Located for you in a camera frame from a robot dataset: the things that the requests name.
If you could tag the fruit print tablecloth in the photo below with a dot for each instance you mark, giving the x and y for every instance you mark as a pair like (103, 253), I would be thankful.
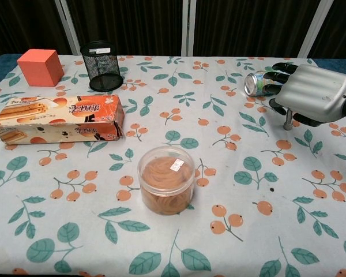
(173, 187)

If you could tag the blue drink can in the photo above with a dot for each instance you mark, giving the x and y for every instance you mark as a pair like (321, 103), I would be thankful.
(255, 83)

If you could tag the white metal frame post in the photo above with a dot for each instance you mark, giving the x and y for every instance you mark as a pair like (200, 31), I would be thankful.
(312, 27)
(188, 27)
(67, 26)

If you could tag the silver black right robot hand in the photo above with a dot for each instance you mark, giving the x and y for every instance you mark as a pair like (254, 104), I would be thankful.
(314, 92)

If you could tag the orange cube block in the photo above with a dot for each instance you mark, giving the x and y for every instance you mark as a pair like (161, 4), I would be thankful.
(37, 69)

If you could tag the clear jar of rubber bands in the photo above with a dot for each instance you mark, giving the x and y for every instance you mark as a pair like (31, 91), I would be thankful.
(165, 180)

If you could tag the orange biscuit roll box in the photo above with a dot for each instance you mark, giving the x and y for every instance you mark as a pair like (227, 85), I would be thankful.
(57, 118)

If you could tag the small metal bolt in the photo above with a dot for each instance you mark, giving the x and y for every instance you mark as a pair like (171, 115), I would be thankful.
(288, 121)

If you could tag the black mesh pen holder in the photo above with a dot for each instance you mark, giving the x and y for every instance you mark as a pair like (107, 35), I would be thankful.
(101, 67)

